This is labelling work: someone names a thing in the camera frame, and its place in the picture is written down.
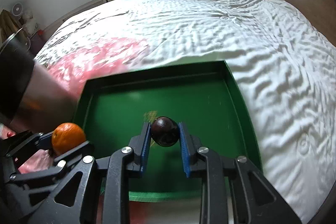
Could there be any brown hanging coat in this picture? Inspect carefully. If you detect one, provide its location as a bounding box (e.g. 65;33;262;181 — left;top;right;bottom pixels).
0;9;22;42

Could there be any pink plastic sheet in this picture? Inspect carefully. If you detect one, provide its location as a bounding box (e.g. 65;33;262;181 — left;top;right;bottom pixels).
0;37;150;224

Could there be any wrinkled mandarin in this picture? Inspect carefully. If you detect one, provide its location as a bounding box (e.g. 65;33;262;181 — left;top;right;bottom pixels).
51;123;86;156

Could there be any white bed sheet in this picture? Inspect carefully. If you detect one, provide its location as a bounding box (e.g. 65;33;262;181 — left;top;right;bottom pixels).
35;0;335;223

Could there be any dark plum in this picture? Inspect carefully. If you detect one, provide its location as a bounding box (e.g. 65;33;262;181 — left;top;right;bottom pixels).
150;117;180;147

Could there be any white fan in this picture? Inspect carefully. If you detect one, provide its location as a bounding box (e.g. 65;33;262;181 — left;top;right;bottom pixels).
11;2;23;17

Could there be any green tray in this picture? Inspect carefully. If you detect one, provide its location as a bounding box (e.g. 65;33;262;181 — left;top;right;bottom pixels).
72;60;263;203

